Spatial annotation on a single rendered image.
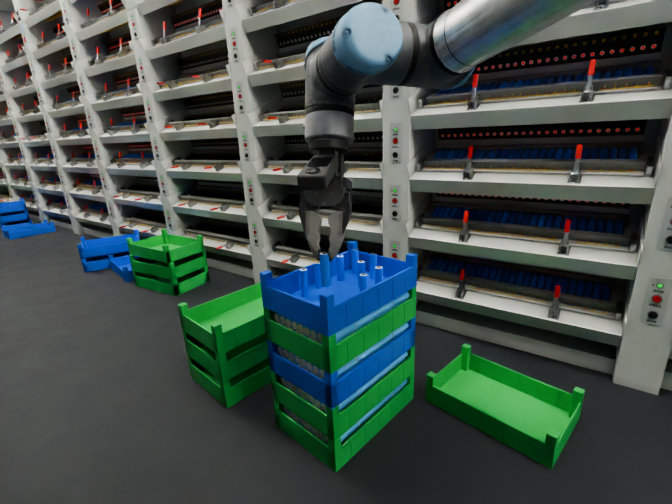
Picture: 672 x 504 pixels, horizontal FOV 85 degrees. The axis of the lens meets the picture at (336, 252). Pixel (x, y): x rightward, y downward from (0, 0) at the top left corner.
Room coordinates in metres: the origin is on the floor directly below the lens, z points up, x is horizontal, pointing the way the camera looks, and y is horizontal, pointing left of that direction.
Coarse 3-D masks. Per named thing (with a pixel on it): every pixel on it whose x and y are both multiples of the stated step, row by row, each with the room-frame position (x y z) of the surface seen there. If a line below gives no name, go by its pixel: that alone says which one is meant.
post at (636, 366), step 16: (656, 192) 0.83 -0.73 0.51; (656, 208) 0.83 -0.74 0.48; (656, 224) 0.82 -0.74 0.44; (656, 240) 0.82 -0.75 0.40; (656, 256) 0.82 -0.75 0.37; (640, 272) 0.83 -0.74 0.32; (656, 272) 0.81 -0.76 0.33; (640, 288) 0.83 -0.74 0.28; (640, 304) 0.82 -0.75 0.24; (640, 320) 0.82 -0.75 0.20; (624, 336) 0.83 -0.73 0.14; (640, 336) 0.81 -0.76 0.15; (656, 336) 0.80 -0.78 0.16; (624, 352) 0.83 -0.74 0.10; (640, 352) 0.81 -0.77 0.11; (656, 352) 0.79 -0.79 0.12; (624, 368) 0.82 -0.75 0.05; (640, 368) 0.80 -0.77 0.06; (656, 368) 0.79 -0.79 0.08; (624, 384) 0.82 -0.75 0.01; (640, 384) 0.80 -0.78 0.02; (656, 384) 0.78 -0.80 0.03
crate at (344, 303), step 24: (312, 264) 0.84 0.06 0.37; (336, 264) 0.89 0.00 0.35; (384, 264) 0.87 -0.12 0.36; (408, 264) 0.80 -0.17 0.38; (264, 288) 0.72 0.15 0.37; (288, 288) 0.78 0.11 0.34; (312, 288) 0.81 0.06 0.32; (336, 288) 0.80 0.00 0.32; (384, 288) 0.71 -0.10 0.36; (408, 288) 0.78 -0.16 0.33; (288, 312) 0.67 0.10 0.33; (312, 312) 0.62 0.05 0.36; (336, 312) 0.61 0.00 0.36; (360, 312) 0.66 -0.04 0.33
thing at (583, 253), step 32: (416, 224) 1.21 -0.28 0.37; (448, 224) 1.18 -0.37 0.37; (480, 224) 1.11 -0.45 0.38; (512, 224) 1.07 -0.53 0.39; (544, 224) 1.07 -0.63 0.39; (576, 224) 1.01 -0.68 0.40; (608, 224) 0.97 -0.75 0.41; (640, 224) 0.94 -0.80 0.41; (480, 256) 1.06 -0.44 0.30; (512, 256) 1.01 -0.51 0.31; (544, 256) 0.95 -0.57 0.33; (576, 256) 0.92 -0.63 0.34; (608, 256) 0.89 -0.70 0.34; (640, 256) 0.82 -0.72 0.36
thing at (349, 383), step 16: (400, 336) 0.76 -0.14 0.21; (272, 352) 0.72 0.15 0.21; (384, 352) 0.71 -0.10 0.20; (400, 352) 0.76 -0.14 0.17; (272, 368) 0.72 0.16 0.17; (288, 368) 0.68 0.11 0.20; (368, 368) 0.67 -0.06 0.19; (384, 368) 0.71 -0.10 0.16; (304, 384) 0.65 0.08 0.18; (320, 384) 0.61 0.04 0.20; (336, 384) 0.60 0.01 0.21; (352, 384) 0.63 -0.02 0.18; (320, 400) 0.61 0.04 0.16; (336, 400) 0.60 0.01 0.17
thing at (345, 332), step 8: (400, 296) 0.78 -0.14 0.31; (408, 296) 0.79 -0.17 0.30; (392, 304) 0.75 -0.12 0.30; (376, 312) 0.71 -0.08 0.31; (384, 312) 0.74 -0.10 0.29; (280, 320) 0.71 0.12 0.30; (288, 320) 0.69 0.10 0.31; (360, 320) 0.67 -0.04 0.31; (368, 320) 0.69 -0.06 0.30; (296, 328) 0.67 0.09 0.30; (304, 328) 0.65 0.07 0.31; (344, 328) 0.64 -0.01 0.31; (352, 328) 0.65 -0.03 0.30; (360, 328) 0.68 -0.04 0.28; (312, 336) 0.64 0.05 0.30; (320, 336) 0.62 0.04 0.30; (336, 336) 0.62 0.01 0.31; (344, 336) 0.64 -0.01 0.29
